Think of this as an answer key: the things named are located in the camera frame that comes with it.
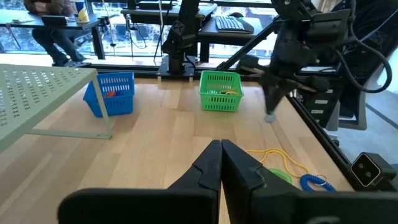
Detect green coil keychain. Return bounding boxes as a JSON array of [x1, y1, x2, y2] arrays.
[[269, 168, 293, 184]]

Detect black keyboard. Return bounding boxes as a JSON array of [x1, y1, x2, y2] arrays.
[[215, 15, 254, 34]]

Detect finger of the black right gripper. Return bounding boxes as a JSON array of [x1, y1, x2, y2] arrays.
[[273, 79, 299, 113], [260, 74, 277, 113]]

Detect pale green metal riser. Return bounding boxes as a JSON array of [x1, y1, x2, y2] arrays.
[[0, 63, 113, 153]]

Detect long yellow rubber band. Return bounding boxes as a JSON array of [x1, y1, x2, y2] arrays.
[[246, 148, 309, 179]]

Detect small yellow object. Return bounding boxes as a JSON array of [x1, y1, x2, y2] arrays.
[[77, 8, 91, 23]]

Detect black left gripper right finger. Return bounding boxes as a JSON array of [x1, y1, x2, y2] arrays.
[[221, 139, 300, 224]]

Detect blue plastic basket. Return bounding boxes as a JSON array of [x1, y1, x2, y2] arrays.
[[83, 72, 136, 118]]

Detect black metal table frame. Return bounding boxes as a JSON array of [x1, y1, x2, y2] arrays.
[[215, 18, 357, 191]]

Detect green plastic basket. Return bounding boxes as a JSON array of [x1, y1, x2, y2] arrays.
[[198, 70, 244, 113]]

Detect black drawer unit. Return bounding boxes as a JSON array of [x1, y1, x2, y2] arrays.
[[298, 83, 345, 129]]

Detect blue coil keychain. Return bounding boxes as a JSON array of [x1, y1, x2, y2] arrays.
[[300, 174, 336, 192]]

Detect black table-level camera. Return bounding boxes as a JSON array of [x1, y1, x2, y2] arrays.
[[350, 151, 397, 192]]

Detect grey office chair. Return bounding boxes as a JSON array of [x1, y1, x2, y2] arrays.
[[325, 40, 398, 131]]

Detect black laptop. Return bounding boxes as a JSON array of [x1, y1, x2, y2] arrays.
[[40, 14, 68, 27]]

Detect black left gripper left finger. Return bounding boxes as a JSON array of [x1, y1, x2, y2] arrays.
[[167, 139, 223, 224]]

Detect black desk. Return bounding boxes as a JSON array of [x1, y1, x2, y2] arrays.
[[120, 1, 218, 63], [0, 9, 106, 60], [197, 17, 271, 63]]

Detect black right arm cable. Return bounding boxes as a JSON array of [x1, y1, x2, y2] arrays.
[[334, 0, 393, 94]]

